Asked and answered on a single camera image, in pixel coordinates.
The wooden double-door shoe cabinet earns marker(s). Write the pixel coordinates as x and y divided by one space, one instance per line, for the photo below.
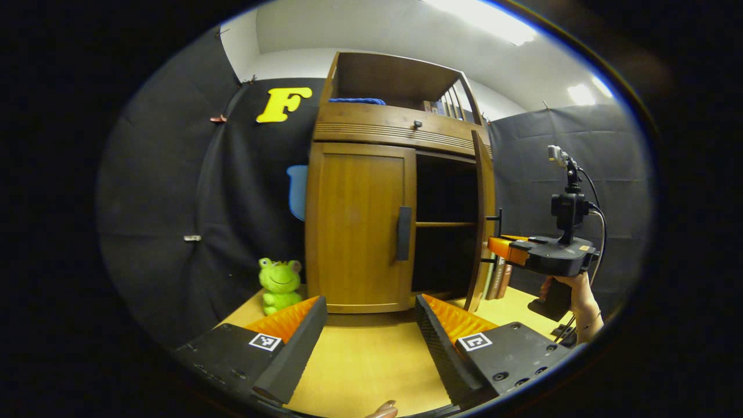
400 75

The row of small books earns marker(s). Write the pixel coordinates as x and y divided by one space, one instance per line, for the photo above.
432 107

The blue folded towel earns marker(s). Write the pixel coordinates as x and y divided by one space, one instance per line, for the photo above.
357 101

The green frog plush toy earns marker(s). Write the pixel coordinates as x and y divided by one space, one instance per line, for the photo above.
280 284

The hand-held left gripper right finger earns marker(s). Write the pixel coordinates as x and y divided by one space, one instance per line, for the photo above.
441 354

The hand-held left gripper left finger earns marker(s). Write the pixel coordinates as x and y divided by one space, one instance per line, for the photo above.
296 354

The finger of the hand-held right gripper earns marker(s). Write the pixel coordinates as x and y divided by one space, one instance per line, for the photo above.
502 249

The wooden shoe cabinet door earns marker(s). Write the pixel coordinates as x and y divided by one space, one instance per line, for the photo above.
480 191
354 226

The wooden drawer with dark knob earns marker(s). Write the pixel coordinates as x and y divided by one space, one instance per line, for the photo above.
371 122

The small ceiling light panel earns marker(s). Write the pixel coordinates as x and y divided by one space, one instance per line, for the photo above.
583 93

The large ceiling light panel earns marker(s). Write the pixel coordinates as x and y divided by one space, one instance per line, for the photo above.
482 17

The upright books beside cabinet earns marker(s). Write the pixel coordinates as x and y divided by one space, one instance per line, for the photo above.
502 284

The wooden inner cabinet shelf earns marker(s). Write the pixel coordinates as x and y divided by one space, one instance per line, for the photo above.
444 224

